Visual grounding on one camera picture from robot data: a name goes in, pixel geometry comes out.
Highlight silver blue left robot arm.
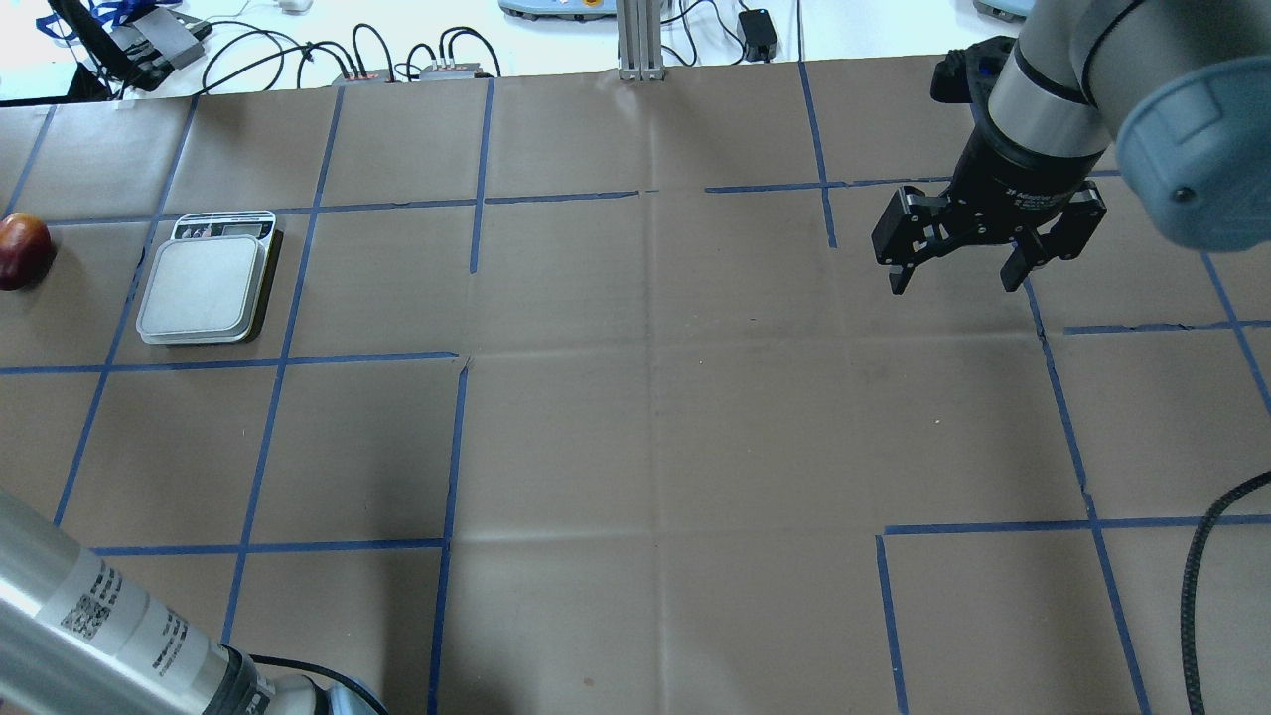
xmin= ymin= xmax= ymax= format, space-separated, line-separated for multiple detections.
xmin=1 ymin=494 xmax=385 ymax=714

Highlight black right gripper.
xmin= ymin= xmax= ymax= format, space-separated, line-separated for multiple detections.
xmin=871 ymin=126 xmax=1107 ymax=295

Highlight aluminium frame post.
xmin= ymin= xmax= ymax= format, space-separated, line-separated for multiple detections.
xmin=616 ymin=0 xmax=663 ymax=81

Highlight black power adapter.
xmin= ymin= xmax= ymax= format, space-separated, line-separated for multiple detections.
xmin=737 ymin=8 xmax=779 ymax=63

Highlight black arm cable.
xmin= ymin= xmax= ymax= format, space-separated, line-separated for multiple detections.
xmin=1179 ymin=469 xmax=1271 ymax=715

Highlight silver digital kitchen scale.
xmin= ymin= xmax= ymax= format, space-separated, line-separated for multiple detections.
xmin=135 ymin=210 xmax=283 ymax=345

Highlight brown paper table cover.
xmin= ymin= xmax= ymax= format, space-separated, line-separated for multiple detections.
xmin=1 ymin=56 xmax=1268 ymax=714

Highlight red yellow mango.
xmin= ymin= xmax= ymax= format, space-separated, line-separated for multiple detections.
xmin=1 ymin=212 xmax=56 ymax=291

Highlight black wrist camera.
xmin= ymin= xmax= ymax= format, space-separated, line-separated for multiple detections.
xmin=929 ymin=36 xmax=1017 ymax=110

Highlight blue teach pendant tablet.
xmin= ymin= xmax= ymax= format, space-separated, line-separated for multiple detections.
xmin=496 ymin=0 xmax=618 ymax=23

